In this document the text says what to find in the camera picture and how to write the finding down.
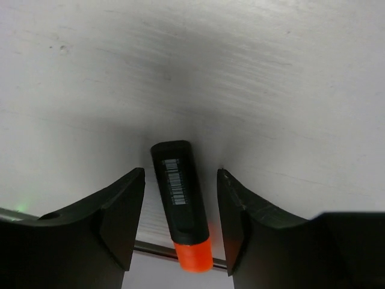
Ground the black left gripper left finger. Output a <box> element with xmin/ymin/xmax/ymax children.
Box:
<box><xmin>1</xmin><ymin>168</ymin><xmax>145</xmax><ymax>288</ymax></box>

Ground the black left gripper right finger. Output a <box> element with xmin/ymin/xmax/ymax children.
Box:
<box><xmin>217</xmin><ymin>169</ymin><xmax>384</xmax><ymax>288</ymax></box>

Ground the orange capped black highlighter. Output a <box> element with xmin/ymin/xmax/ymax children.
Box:
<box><xmin>150</xmin><ymin>140</ymin><xmax>214</xmax><ymax>273</ymax></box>

